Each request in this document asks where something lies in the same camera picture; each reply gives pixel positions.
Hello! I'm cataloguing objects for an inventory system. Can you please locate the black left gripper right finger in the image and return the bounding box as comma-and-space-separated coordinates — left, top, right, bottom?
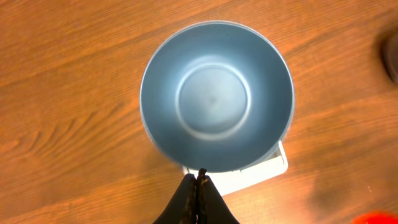
197, 168, 239, 224

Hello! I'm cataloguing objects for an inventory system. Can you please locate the clear plastic container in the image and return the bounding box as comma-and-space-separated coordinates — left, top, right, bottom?
381, 32, 397, 83

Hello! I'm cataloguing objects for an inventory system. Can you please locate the red measuring scoop blue handle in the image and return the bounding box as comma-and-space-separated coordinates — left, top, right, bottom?
351, 211, 398, 224

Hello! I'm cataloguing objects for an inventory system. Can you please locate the blue bowl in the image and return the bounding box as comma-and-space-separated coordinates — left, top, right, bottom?
139, 21, 295, 172

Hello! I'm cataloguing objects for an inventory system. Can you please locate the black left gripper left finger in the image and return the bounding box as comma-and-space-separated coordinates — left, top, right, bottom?
154, 174, 197, 224

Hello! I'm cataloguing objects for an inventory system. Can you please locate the white kitchen scale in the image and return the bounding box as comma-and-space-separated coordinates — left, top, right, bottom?
182, 139, 289, 197

